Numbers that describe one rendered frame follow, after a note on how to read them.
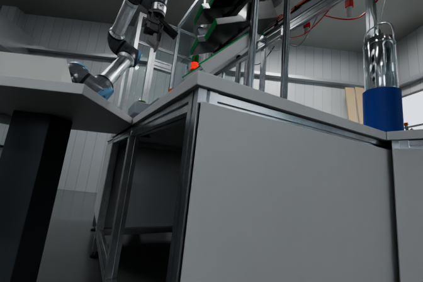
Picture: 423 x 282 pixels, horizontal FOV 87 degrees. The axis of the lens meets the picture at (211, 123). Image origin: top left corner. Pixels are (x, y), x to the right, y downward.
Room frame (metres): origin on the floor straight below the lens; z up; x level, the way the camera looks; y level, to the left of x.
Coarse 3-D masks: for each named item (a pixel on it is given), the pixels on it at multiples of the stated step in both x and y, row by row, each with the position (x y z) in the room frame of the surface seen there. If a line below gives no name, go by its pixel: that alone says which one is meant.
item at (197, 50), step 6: (204, 36) 0.87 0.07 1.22; (198, 42) 0.86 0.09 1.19; (204, 42) 0.88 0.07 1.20; (210, 42) 0.90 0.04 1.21; (216, 42) 0.91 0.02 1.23; (222, 42) 0.93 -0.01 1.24; (192, 48) 0.94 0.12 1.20; (198, 48) 0.93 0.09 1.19; (204, 48) 0.94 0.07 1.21; (210, 48) 0.97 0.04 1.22; (216, 48) 0.99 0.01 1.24; (192, 54) 0.97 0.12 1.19
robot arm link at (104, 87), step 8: (120, 48) 1.35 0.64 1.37; (128, 48) 1.36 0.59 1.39; (136, 48) 1.40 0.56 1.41; (120, 56) 1.33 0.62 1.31; (128, 56) 1.34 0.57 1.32; (136, 56) 1.38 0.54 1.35; (112, 64) 1.27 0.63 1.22; (120, 64) 1.29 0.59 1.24; (128, 64) 1.35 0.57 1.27; (136, 64) 1.41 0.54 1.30; (104, 72) 1.21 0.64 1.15; (112, 72) 1.23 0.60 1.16; (120, 72) 1.29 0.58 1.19; (88, 80) 1.11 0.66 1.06; (96, 80) 1.14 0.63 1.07; (104, 80) 1.17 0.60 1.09; (112, 80) 1.23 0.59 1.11; (96, 88) 1.13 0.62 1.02; (104, 88) 1.15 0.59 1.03; (112, 88) 1.20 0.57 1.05; (104, 96) 1.16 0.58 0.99
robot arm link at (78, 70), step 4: (68, 64) 1.08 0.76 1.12; (72, 64) 1.09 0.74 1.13; (76, 64) 1.10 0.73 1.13; (80, 64) 1.12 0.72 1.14; (72, 68) 1.07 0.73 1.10; (76, 68) 1.09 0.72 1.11; (80, 68) 1.11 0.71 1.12; (84, 68) 1.14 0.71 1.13; (72, 72) 1.06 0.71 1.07; (76, 72) 1.08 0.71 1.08; (80, 72) 1.09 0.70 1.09; (84, 72) 1.11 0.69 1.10; (88, 72) 1.14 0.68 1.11; (76, 76) 1.08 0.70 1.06; (80, 76) 1.09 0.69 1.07; (84, 76) 1.10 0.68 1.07; (88, 76) 1.11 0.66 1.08; (80, 80) 1.10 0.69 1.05; (84, 80) 1.10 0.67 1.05
